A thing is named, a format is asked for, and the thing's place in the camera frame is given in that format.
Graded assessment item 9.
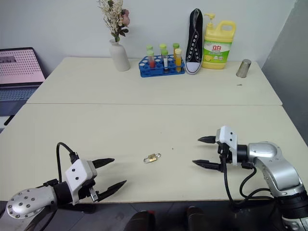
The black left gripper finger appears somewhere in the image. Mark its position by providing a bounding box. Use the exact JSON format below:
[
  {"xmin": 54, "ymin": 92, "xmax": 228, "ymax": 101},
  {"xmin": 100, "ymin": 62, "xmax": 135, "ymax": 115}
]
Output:
[
  {"xmin": 92, "ymin": 157, "xmax": 116, "ymax": 169},
  {"xmin": 97, "ymin": 180, "xmax": 128, "ymax": 202}
]

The pink artificial rose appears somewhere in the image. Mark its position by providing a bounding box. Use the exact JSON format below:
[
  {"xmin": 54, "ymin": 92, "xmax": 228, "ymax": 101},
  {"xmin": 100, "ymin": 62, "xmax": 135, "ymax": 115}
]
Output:
[{"xmin": 121, "ymin": 9, "xmax": 131, "ymax": 26}]

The metal cup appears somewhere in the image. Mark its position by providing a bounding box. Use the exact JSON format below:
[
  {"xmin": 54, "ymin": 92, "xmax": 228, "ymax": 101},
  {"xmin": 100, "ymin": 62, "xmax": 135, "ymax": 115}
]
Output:
[{"xmin": 235, "ymin": 59, "xmax": 252, "ymax": 79}]

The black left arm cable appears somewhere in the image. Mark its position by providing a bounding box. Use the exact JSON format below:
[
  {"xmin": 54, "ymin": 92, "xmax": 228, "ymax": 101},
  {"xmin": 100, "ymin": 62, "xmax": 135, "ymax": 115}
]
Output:
[{"xmin": 56, "ymin": 142, "xmax": 80, "ymax": 186}]

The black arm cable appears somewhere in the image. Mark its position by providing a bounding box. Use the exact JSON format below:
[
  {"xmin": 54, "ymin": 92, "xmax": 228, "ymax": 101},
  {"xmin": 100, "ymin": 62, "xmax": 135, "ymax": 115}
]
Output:
[
  {"xmin": 56, "ymin": 142, "xmax": 80, "ymax": 186},
  {"xmin": 222, "ymin": 154, "xmax": 276, "ymax": 210}
]

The yellow dish soap bottle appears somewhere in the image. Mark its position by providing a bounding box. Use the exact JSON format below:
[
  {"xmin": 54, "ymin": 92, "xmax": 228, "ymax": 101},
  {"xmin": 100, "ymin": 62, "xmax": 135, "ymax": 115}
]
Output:
[{"xmin": 201, "ymin": 13, "xmax": 237, "ymax": 70}]

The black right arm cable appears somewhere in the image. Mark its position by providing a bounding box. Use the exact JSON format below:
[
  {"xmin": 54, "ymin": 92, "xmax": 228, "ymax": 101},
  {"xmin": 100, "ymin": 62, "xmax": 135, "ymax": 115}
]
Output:
[{"xmin": 222, "ymin": 154, "xmax": 276, "ymax": 210}]

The white ceramic vase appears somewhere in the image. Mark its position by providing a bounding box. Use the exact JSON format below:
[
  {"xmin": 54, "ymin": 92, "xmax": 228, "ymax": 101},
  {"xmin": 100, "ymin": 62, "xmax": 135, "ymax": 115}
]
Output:
[{"xmin": 108, "ymin": 38, "xmax": 131, "ymax": 72}]

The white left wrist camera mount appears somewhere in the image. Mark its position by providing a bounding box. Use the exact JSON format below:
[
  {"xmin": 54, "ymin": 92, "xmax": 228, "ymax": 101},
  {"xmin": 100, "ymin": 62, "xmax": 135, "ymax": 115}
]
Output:
[{"xmin": 64, "ymin": 158, "xmax": 98, "ymax": 205}]

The green-capped tube with red liquid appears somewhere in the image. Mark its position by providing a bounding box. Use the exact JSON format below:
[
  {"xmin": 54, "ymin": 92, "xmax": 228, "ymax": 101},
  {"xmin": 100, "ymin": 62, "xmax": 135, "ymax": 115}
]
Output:
[{"xmin": 147, "ymin": 50, "xmax": 156, "ymax": 70}]

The dark rounded shape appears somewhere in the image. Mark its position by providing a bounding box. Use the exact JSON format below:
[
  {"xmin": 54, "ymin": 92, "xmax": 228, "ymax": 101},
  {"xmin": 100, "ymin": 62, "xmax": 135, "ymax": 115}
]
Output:
[
  {"xmin": 124, "ymin": 210, "xmax": 156, "ymax": 231},
  {"xmin": 184, "ymin": 205, "xmax": 207, "ymax": 231}
]

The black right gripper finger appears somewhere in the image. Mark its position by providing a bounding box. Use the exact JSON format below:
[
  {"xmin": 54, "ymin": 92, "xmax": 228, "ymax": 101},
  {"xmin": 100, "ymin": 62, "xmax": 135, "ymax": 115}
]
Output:
[
  {"xmin": 197, "ymin": 135, "xmax": 217, "ymax": 145},
  {"xmin": 192, "ymin": 159, "xmax": 223, "ymax": 172}
]

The dried cream flower bouquet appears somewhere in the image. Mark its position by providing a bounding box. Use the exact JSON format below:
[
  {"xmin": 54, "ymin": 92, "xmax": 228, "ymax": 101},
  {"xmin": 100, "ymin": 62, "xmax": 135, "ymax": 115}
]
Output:
[{"xmin": 98, "ymin": 0, "xmax": 130, "ymax": 44}]

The green-capped tube with white label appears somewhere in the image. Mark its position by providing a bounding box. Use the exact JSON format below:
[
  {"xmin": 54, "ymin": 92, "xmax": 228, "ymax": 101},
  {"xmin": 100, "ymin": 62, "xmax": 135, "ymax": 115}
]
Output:
[{"xmin": 161, "ymin": 49, "xmax": 169, "ymax": 73}]

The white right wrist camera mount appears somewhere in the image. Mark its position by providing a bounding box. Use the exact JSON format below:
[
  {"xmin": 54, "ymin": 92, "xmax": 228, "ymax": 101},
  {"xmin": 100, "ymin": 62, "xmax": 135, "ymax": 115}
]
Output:
[{"xmin": 214, "ymin": 125, "xmax": 239, "ymax": 167}]

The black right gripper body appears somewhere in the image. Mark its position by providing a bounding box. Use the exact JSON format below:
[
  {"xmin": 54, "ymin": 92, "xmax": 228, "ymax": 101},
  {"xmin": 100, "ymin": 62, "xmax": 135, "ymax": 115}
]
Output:
[{"xmin": 217, "ymin": 142, "xmax": 233, "ymax": 173}]

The blue test tube rack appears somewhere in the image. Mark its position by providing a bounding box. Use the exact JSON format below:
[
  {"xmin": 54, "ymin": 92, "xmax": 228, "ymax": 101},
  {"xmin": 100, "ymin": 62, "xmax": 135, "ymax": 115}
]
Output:
[{"xmin": 138, "ymin": 54, "xmax": 187, "ymax": 78}]

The grey laptop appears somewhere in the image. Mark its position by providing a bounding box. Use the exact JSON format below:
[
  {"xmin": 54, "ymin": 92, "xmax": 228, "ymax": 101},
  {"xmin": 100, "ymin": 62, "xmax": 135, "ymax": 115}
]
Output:
[{"xmin": 0, "ymin": 47, "xmax": 47, "ymax": 117}]

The black canvas sneaker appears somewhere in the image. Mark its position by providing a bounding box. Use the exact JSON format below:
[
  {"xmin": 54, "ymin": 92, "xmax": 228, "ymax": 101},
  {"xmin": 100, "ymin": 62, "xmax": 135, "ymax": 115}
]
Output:
[{"xmin": 184, "ymin": 8, "xmax": 205, "ymax": 75}]

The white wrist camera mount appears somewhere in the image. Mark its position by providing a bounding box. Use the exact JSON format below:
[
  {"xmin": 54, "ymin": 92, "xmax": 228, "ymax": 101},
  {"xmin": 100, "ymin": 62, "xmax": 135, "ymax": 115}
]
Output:
[
  {"xmin": 214, "ymin": 125, "xmax": 239, "ymax": 167},
  {"xmin": 64, "ymin": 158, "xmax": 98, "ymax": 205}
]

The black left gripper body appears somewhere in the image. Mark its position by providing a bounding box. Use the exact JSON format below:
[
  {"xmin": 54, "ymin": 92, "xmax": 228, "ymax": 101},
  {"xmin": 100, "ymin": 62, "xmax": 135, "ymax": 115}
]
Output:
[{"xmin": 77, "ymin": 179, "xmax": 100, "ymax": 203}]

